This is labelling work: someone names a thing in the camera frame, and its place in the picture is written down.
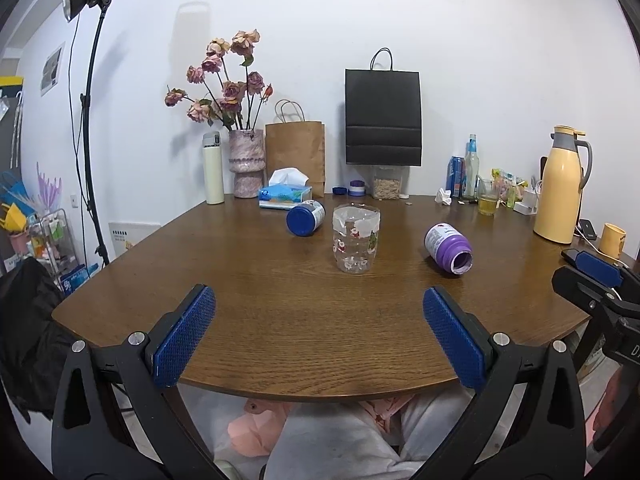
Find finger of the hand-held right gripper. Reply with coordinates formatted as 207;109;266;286
552;265;640;320
561;249;640;292

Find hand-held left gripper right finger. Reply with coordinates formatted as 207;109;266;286
412;286;587;480

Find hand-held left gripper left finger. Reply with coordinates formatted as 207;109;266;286
51;284;226;480

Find purple cup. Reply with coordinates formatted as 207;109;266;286
424;223;474;276

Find blue-lidded bottle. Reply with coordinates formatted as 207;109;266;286
286;200;327;237

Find clear printed plastic cup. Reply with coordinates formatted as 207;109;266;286
332;204;381;275

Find yellow mug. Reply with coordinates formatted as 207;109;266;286
599;223;627;259

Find yellow thermos jug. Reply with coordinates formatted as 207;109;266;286
533;125;594;245

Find white board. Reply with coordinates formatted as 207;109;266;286
108;221;162;264

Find blue packet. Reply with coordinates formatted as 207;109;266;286
60;262;101;296

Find glass of yellow drink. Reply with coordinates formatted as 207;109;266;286
477;177;500;216

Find colourful snack packets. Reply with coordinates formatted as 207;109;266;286
491;167;532;206

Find dark cloth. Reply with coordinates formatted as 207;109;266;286
0;256;77;422

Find clear glass bottle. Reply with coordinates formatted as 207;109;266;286
464;134;481;199

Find person's legs in white pants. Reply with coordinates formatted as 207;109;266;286
190;389;475;480

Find blue drink can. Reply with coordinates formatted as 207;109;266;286
450;156;467;198

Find clear snack container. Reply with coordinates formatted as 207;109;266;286
371;165;404;200

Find white thermos bottle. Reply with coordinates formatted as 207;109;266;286
202;131;226;205

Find blue tissue box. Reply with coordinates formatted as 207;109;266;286
258;167;313;210

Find pink marbled vase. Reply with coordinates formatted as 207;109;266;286
229;129;265;199

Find purple plastic hangers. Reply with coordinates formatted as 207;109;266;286
35;161;63;211

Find brown paper bag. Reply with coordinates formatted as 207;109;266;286
265;100;326;199

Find black paper bag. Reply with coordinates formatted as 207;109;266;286
345;48;424;167

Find dried pink roses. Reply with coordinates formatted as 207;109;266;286
165;29;275;132

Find black light stand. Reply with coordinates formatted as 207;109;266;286
80;2;112;266

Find wire storage rack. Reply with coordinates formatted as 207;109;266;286
27;207;79;273

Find wall poster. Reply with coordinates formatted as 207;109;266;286
40;41;66;98

